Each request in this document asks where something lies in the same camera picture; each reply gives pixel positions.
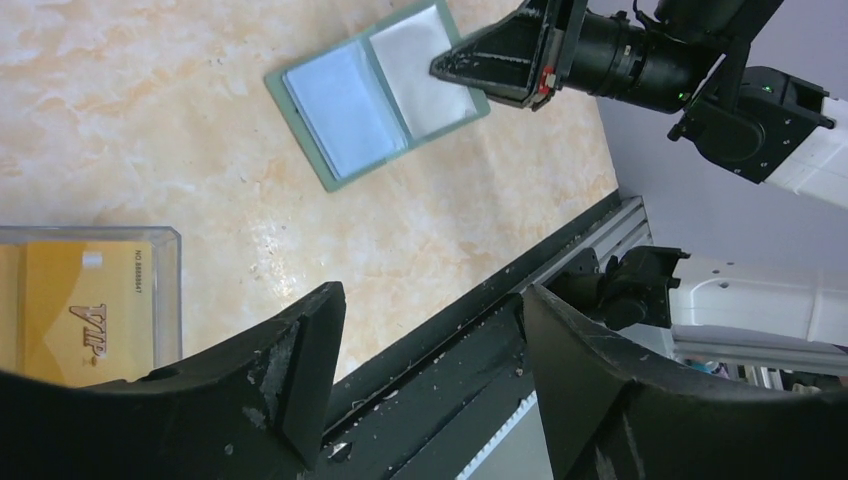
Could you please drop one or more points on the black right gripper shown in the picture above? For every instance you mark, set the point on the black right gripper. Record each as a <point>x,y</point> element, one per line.
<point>602,56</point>

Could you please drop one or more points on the clear plastic card box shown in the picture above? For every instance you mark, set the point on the clear plastic card box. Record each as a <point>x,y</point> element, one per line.
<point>166,245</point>

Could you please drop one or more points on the gold VIP credit card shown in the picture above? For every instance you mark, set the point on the gold VIP credit card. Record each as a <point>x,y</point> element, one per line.
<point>77,313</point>

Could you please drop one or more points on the grey slotted cable duct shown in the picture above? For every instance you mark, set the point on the grey slotted cable duct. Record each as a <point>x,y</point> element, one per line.
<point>517,450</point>

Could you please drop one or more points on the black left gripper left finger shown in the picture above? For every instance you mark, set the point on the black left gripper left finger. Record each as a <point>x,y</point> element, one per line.
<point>251,407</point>

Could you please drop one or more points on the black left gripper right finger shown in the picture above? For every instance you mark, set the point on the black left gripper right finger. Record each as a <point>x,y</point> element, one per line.
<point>612,409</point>

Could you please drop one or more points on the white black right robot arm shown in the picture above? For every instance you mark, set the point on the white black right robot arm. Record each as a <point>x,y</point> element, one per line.
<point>762,125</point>

